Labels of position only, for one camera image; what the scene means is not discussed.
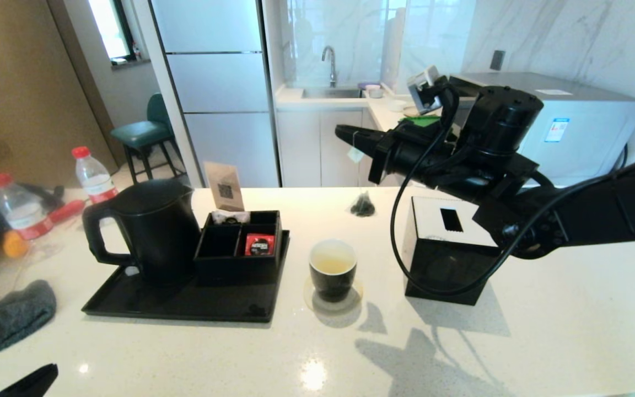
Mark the red Nescafe sachet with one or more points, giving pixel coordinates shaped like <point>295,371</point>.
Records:
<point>259,245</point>

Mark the black electric kettle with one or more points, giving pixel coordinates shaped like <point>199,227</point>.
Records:
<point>157,231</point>

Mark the black serving tray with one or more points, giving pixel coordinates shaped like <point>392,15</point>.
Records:
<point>213,306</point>

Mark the white base cabinet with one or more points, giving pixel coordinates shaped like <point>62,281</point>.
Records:
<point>317,148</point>

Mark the black tissue box white lid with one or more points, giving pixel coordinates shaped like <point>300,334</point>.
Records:
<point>439,270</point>

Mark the black compartment organizer box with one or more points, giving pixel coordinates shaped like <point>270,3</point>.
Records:
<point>237,271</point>

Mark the black cup white inside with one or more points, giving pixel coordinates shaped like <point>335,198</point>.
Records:
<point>332,284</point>

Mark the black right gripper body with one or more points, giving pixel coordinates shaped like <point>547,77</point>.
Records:
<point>416,154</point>

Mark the clear glass coaster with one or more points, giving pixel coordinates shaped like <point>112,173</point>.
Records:
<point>311,301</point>

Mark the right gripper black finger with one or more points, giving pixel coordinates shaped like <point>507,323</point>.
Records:
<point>364,135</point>
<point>370,150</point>

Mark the dark wall socket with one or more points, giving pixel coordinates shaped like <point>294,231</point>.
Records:
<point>496,60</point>

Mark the small white bowl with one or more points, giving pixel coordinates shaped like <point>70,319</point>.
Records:
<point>396,106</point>

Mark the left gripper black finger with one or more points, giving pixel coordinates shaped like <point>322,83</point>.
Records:
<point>42,386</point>
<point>28,383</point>

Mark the dark grey cloth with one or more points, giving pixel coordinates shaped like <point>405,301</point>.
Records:
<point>14,317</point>

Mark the small white purple cup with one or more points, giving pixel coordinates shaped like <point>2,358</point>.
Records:
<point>373,91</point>

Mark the brown wooden door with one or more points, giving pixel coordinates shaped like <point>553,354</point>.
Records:
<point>25,82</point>

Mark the brown QR code card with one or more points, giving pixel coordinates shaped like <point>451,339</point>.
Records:
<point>224,185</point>

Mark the bright window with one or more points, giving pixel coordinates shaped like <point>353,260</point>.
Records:
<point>108,29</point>

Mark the green cutting board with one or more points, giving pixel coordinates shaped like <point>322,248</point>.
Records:
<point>419,119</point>

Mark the small orange object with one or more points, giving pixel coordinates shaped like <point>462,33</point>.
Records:
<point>15,246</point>

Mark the small red-capped water bottle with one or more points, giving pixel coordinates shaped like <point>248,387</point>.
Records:
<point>96,177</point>

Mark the chrome kitchen faucet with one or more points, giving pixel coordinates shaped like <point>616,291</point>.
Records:
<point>332,70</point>

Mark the steel kitchen sink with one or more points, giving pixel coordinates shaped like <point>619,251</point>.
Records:
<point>331,94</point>

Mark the green upholstered chair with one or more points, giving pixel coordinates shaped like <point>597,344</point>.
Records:
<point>141,134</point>

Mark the mesh green tea bag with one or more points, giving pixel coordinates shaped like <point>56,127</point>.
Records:
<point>362,207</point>

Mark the small white paper tag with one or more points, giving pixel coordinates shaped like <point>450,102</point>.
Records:
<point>132,271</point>

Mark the large red-capped water bottle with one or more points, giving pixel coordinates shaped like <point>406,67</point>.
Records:
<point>22,212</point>

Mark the silver microwave oven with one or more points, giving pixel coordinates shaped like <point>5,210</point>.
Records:
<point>587,132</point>

